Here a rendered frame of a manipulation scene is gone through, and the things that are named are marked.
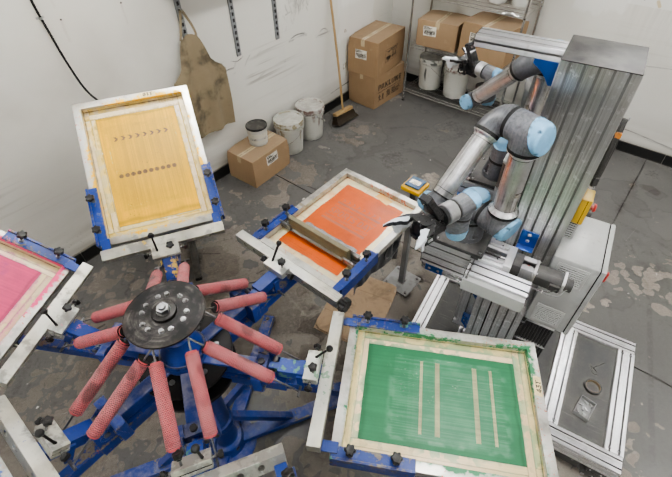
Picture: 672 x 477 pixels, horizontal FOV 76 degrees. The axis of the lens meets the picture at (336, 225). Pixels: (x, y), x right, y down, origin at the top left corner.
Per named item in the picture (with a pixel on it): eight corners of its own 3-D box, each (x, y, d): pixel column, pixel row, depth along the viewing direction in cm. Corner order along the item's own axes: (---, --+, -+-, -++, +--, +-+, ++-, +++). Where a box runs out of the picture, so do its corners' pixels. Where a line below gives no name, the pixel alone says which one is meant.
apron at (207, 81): (232, 118, 408) (208, -2, 335) (237, 121, 405) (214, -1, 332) (186, 143, 379) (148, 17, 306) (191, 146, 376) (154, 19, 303)
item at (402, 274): (397, 265, 345) (410, 168, 279) (421, 279, 335) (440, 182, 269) (381, 282, 333) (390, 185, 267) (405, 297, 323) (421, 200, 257)
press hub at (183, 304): (233, 396, 271) (174, 250, 177) (277, 437, 253) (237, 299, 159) (181, 447, 249) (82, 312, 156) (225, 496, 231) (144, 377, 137)
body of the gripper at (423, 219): (424, 248, 140) (450, 232, 145) (425, 227, 135) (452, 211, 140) (408, 236, 145) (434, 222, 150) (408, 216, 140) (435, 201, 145)
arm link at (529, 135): (490, 217, 187) (527, 101, 149) (518, 237, 178) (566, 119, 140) (471, 228, 182) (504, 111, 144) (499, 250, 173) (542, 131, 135)
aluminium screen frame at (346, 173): (346, 172, 278) (346, 167, 275) (424, 210, 251) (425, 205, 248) (255, 242, 235) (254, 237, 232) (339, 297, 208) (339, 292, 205)
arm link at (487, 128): (491, 88, 151) (409, 203, 163) (517, 100, 145) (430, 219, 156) (501, 101, 160) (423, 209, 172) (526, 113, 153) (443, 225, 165)
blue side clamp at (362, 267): (370, 257, 227) (370, 248, 222) (377, 262, 224) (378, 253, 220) (333, 293, 210) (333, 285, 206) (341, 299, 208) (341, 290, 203)
